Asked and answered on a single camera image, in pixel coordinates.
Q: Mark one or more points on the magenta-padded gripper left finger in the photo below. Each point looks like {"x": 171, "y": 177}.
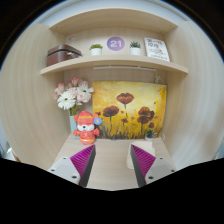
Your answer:
{"x": 65, "y": 168}

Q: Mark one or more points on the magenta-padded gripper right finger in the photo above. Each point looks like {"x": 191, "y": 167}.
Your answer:
{"x": 160, "y": 168}

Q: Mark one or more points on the small plant in white pot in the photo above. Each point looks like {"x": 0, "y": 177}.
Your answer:
{"x": 149, "y": 134}

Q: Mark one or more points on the pale blue vase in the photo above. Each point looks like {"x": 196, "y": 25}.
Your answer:
{"x": 72, "y": 126}

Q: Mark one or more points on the red plush mouse toy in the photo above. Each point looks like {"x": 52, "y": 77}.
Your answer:
{"x": 86, "y": 128}

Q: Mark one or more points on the yellow poppy flower painting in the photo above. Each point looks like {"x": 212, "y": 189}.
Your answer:
{"x": 133, "y": 100}

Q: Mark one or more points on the pink and white flower bouquet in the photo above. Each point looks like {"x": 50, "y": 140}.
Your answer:
{"x": 71, "y": 95}

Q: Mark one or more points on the white light bar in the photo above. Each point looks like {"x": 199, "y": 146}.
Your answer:
{"x": 123, "y": 68}

